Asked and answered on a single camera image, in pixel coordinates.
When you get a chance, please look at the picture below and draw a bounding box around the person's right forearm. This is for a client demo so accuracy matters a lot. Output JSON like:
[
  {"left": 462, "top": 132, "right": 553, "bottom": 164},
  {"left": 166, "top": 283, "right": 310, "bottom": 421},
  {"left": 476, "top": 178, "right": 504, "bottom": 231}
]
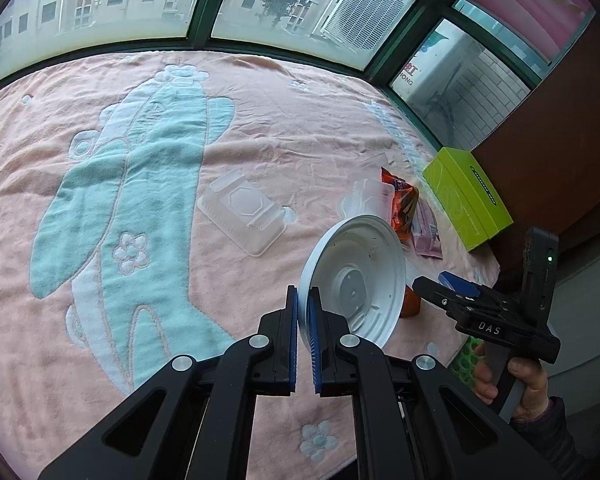
[{"left": 510, "top": 397, "right": 598, "bottom": 480}]

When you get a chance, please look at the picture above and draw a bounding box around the orange plastic wrapper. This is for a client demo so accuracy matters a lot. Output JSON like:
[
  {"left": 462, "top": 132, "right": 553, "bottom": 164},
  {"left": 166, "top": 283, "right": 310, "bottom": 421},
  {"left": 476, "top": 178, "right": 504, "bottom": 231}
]
[{"left": 399, "top": 285, "right": 422, "bottom": 319}]

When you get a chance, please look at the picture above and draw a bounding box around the green cardboard box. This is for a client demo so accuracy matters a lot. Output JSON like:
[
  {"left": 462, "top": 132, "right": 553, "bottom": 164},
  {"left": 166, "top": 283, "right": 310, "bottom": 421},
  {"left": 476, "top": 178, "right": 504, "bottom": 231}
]
[{"left": 422, "top": 146, "right": 513, "bottom": 253}]

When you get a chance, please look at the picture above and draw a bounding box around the clear plastic tray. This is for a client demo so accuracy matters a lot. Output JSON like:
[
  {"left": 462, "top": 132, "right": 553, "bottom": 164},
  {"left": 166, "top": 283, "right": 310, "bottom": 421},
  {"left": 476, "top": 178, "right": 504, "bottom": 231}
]
[{"left": 196, "top": 170, "right": 287, "bottom": 259}]

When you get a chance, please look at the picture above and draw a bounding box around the pink corrugated sheet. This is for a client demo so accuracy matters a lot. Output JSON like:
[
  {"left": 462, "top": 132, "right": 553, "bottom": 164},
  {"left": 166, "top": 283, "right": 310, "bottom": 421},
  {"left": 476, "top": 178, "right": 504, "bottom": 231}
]
[{"left": 455, "top": 0, "right": 596, "bottom": 63}]

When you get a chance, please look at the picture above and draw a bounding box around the red snack packet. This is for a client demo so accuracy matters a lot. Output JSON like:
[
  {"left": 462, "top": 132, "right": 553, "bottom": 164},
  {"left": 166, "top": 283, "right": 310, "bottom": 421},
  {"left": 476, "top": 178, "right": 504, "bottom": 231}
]
[{"left": 380, "top": 168, "right": 420, "bottom": 247}]

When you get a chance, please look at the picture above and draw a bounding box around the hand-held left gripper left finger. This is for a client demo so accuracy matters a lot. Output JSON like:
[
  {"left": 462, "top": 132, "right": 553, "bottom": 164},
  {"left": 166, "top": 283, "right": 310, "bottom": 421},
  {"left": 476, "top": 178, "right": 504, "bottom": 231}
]
[{"left": 37, "top": 285, "right": 301, "bottom": 480}]

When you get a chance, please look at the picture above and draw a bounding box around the white air conditioner unit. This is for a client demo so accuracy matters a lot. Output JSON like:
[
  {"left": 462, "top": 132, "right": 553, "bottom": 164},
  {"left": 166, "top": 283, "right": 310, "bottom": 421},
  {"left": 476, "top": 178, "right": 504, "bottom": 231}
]
[{"left": 392, "top": 19, "right": 476, "bottom": 106}]

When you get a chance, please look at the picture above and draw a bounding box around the air conditioner unit with grille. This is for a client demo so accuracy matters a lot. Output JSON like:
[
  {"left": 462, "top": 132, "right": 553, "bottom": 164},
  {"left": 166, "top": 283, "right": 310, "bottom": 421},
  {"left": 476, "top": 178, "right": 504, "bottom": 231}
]
[{"left": 320, "top": 0, "right": 416, "bottom": 52}]

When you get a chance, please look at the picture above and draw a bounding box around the pink snack packet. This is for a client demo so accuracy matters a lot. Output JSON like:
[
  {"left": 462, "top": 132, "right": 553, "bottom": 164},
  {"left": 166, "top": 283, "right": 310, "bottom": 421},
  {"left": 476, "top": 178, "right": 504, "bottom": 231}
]
[{"left": 411, "top": 202, "right": 443, "bottom": 260}]

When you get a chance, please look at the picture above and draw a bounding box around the brown wooden cabinet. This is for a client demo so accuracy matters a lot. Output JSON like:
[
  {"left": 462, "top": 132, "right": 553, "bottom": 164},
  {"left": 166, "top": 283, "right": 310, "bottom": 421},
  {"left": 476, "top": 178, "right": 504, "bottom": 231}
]
[{"left": 472, "top": 10, "right": 600, "bottom": 261}]

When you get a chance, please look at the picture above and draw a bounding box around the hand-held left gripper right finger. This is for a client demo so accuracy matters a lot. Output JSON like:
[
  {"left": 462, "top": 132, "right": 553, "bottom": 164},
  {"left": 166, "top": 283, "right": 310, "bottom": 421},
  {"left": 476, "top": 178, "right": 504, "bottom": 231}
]
[{"left": 307, "top": 287, "right": 563, "bottom": 480}]

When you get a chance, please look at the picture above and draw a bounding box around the pink printed blanket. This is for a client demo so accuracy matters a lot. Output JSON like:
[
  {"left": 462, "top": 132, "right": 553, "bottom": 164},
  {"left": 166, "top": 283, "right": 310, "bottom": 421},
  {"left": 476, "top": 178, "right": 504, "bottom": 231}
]
[{"left": 0, "top": 52, "right": 503, "bottom": 467}]

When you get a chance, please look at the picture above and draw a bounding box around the green window frame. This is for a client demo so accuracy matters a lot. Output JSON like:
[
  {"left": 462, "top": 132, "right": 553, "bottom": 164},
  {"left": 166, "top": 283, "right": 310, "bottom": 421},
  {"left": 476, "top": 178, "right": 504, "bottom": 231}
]
[{"left": 0, "top": 0, "right": 600, "bottom": 148}]

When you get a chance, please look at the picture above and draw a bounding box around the green plastic basket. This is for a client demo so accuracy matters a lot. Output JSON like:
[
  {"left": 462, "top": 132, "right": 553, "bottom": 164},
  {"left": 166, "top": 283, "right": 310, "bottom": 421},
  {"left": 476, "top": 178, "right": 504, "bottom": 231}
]
[{"left": 450, "top": 337, "right": 483, "bottom": 386}]

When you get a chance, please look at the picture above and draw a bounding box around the person's right hand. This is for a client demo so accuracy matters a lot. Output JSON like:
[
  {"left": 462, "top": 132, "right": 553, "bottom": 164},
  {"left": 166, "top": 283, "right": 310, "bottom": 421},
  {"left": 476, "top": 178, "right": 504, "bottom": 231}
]
[{"left": 474, "top": 355, "right": 552, "bottom": 423}]

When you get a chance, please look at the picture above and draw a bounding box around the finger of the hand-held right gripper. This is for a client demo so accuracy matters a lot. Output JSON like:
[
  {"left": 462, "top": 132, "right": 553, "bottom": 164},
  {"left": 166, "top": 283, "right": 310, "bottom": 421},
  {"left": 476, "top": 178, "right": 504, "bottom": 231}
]
[
  {"left": 438, "top": 271, "right": 483, "bottom": 302},
  {"left": 412, "top": 276, "right": 470, "bottom": 319}
]

